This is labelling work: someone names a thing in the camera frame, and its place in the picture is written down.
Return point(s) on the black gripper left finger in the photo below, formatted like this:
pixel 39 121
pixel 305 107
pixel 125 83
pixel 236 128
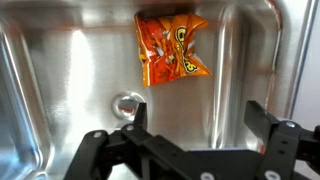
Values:
pixel 148 157

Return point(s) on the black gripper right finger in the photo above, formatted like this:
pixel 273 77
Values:
pixel 284 142

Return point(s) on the orange Cheetos chip packet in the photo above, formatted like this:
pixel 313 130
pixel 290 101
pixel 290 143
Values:
pixel 166 47

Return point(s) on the stainless steel sink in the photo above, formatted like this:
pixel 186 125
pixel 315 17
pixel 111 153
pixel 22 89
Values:
pixel 68 67

